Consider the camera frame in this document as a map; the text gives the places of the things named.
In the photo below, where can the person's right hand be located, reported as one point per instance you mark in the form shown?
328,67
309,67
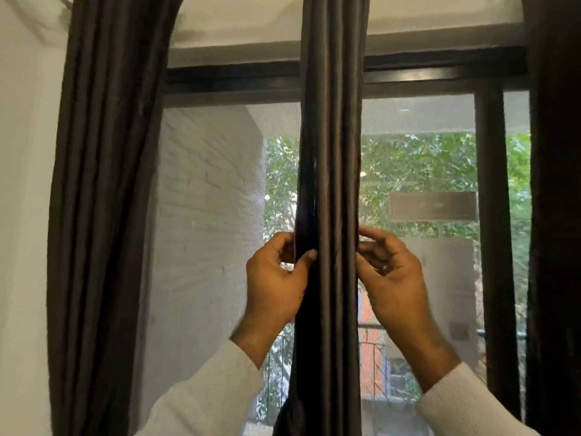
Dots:
399,295

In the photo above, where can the person's left hand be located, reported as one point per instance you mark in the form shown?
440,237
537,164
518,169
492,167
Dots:
272,290

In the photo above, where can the dark brown curtain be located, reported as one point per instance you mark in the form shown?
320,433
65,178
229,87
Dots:
331,131
556,222
100,199

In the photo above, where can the person's right forearm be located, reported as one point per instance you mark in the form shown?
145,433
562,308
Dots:
467,408

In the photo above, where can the person's left forearm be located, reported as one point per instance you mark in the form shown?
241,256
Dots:
213,399

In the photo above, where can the orange brick building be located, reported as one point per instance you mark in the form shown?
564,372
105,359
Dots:
365,313

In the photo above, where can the large grey paper notice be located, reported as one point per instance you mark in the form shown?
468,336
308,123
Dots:
454,290

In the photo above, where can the black metal balcony railing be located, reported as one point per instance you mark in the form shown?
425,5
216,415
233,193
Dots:
376,354

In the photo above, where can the small grey paper notice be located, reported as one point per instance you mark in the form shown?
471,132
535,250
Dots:
431,207

